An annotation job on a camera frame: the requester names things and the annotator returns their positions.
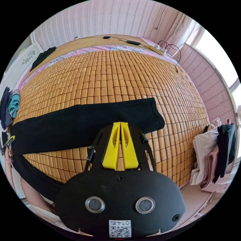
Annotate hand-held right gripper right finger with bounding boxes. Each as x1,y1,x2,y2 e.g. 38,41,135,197
120,122,143,170

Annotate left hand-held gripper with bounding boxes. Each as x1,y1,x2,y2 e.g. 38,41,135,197
0,131,16,156

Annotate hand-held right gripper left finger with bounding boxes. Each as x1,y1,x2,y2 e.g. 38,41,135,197
102,122,121,171

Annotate black pants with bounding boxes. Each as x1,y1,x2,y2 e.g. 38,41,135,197
10,97,166,200

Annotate person's left forearm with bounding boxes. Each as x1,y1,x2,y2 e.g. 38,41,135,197
5,161,21,200

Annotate person's left hand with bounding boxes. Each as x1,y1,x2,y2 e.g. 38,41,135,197
4,144,15,164

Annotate pile of clothes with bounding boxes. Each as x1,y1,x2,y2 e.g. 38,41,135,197
0,86,21,130

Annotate person's body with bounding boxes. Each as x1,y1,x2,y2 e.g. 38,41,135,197
20,177,64,229

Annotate bed with woven mat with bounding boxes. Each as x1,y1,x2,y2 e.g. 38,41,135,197
13,34,211,189

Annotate clothes rack with garments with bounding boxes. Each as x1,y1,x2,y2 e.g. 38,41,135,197
190,117,237,193

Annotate folded black garment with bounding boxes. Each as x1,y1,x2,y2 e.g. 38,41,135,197
29,46,57,70

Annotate white power strip with plugs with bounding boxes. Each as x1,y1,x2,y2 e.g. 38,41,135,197
149,43,167,56

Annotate window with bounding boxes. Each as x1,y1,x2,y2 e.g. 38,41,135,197
195,28,241,159

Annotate pale curtain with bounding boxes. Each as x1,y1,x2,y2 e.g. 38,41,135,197
165,13,198,55

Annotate black cable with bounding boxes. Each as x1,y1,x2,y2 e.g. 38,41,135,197
158,39,182,71

